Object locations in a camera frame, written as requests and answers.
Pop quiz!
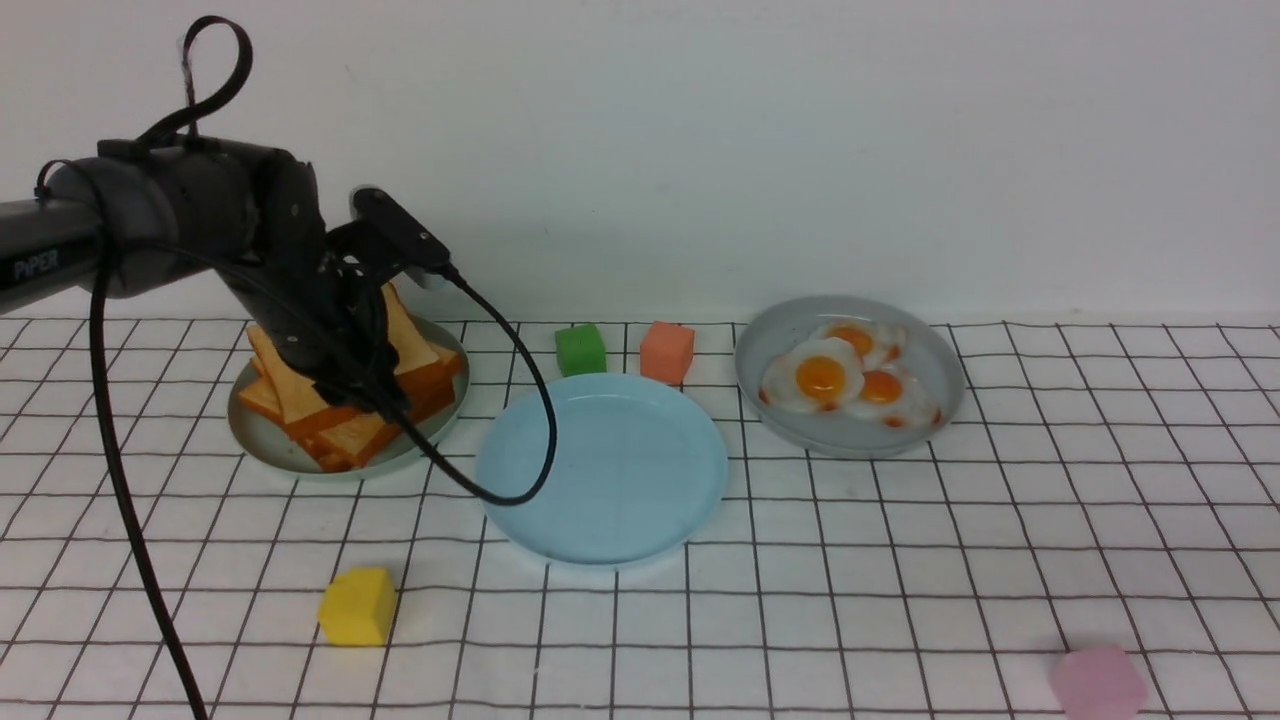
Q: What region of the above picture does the grey-green bread plate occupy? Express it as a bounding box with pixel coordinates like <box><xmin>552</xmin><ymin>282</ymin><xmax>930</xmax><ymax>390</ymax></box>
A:
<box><xmin>227</xmin><ymin>318</ymin><xmax>471</xmax><ymax>484</ymax></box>

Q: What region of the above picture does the fried egg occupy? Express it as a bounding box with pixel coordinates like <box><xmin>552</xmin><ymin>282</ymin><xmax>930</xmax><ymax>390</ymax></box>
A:
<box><xmin>812</xmin><ymin>318</ymin><xmax>909</xmax><ymax>372</ymax></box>
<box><xmin>845</xmin><ymin>365</ymin><xmax>943</xmax><ymax>432</ymax></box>
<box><xmin>756</xmin><ymin>338</ymin><xmax>865</xmax><ymax>415</ymax></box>

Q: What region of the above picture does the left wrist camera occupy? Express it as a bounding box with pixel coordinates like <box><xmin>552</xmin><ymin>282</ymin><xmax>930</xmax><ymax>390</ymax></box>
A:
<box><xmin>326</xmin><ymin>184</ymin><xmax>457</xmax><ymax>290</ymax></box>

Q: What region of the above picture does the white grid tablecloth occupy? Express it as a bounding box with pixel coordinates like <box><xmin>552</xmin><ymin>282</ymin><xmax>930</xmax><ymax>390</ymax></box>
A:
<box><xmin>0</xmin><ymin>318</ymin><xmax>1280</xmax><ymax>720</ymax></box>

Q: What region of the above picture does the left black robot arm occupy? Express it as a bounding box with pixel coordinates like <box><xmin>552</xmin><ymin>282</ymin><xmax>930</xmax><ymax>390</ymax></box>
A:
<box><xmin>3</xmin><ymin>142</ymin><xmax>410</xmax><ymax>414</ymax></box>

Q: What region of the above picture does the light blue plate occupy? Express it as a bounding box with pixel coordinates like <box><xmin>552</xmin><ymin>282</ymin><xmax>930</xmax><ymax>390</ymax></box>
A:
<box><xmin>484</xmin><ymin>373</ymin><xmax>730</xmax><ymax>570</ymax></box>

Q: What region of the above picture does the orange foam cube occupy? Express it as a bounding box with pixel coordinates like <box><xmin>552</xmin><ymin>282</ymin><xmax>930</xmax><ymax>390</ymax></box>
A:
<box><xmin>639</xmin><ymin>322</ymin><xmax>696</xmax><ymax>387</ymax></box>

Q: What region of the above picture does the yellow foam cube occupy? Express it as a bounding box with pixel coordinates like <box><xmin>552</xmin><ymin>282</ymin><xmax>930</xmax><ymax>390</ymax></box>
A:
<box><xmin>317</xmin><ymin>566</ymin><xmax>399</xmax><ymax>647</ymax></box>

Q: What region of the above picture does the toast slice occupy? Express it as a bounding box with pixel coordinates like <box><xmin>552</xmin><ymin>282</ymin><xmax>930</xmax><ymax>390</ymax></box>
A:
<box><xmin>312</xmin><ymin>386</ymin><xmax>457</xmax><ymax>474</ymax></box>
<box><xmin>381</xmin><ymin>282</ymin><xmax>442</xmax><ymax>378</ymax></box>
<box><xmin>238</xmin><ymin>343</ymin><xmax>465</xmax><ymax>473</ymax></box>
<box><xmin>246</xmin><ymin>325</ymin><xmax>358</xmax><ymax>439</ymax></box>

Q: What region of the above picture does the grey egg plate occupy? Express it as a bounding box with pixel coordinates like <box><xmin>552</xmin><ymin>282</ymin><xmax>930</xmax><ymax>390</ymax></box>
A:
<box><xmin>735</xmin><ymin>295</ymin><xmax>964</xmax><ymax>459</ymax></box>

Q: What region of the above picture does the green foam cube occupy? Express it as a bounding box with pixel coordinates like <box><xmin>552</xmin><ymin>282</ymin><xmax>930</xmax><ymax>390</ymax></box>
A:
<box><xmin>554</xmin><ymin>323</ymin><xmax>608</xmax><ymax>377</ymax></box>

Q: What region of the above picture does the pink foam cube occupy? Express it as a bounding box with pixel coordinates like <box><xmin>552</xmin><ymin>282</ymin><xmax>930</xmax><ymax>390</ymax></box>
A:
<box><xmin>1050</xmin><ymin>644</ymin><xmax>1149</xmax><ymax>719</ymax></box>

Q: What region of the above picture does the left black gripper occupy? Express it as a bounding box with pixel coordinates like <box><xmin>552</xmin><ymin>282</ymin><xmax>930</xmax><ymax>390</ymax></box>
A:
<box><xmin>221</xmin><ymin>152</ymin><xmax>411</xmax><ymax>414</ymax></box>

